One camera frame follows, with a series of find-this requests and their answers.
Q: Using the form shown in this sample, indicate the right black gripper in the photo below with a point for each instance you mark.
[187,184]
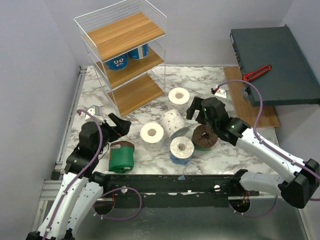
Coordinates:
[200,113]

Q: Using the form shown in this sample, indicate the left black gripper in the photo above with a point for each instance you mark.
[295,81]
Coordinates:
[122,126]

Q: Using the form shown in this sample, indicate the brown paper roll green base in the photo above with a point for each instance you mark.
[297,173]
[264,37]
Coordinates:
[203,138]

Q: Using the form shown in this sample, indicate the blue-bottom paper roll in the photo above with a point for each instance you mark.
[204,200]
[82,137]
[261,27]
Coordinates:
[181,150]

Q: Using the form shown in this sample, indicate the blue cartoon-face paper roll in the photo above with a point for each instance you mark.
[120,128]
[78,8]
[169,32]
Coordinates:
[118,62]

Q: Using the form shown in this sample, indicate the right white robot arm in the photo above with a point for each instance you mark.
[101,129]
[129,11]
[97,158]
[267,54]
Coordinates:
[296,179]

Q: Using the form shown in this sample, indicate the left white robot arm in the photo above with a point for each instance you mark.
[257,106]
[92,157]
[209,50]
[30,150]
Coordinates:
[81,186]

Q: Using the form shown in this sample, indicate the plain white bottom paper roll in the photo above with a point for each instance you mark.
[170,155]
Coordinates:
[178,98]

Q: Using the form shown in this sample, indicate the green wrapped brown paper roll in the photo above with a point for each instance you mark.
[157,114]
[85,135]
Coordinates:
[121,157]

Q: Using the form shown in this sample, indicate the pink dotted paper roll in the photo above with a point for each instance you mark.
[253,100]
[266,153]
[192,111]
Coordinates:
[173,124]

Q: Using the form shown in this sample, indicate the wooden board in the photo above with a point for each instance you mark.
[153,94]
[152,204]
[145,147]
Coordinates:
[243,108]

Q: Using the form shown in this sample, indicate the red black utility knife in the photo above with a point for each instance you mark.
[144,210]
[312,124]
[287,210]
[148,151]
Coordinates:
[251,76]

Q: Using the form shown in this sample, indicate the dark grey flat metal box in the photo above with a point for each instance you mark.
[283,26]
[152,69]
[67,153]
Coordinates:
[291,81]

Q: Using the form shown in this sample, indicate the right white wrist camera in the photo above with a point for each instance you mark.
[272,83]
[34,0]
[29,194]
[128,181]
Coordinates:
[219,92]

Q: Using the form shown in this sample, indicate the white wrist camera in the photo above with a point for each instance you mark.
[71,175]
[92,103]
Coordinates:
[94,110]
[219,92]

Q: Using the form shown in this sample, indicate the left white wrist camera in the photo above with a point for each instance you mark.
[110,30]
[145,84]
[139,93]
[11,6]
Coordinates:
[94,110]

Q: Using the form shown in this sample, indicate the white wire wooden shelf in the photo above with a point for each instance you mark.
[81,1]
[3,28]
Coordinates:
[115,30]

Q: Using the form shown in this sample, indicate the black metal base rail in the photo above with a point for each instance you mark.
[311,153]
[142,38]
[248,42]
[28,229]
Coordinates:
[171,191]

